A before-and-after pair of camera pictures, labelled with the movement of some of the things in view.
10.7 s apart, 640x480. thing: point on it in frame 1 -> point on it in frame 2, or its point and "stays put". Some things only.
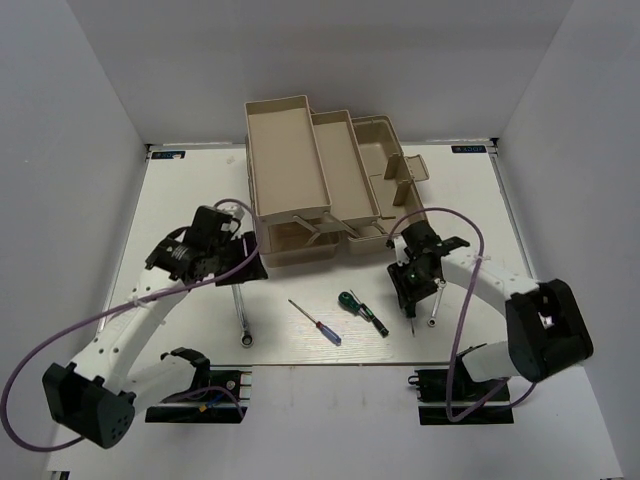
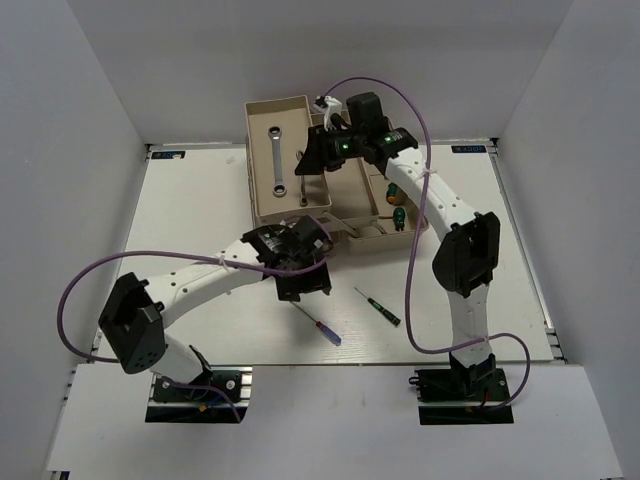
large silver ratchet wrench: (246, 339) -> (279, 188)
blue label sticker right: (469, 149) stays put
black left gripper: (257, 271) -> (317, 278)
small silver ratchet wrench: (439, 284) -> (303, 201)
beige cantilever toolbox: (323, 180) stays put
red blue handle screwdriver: (324, 329) stays put
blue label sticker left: (168, 155) stays put
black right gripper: (402, 286) -> (318, 156)
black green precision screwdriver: (376, 323) -> (395, 320)
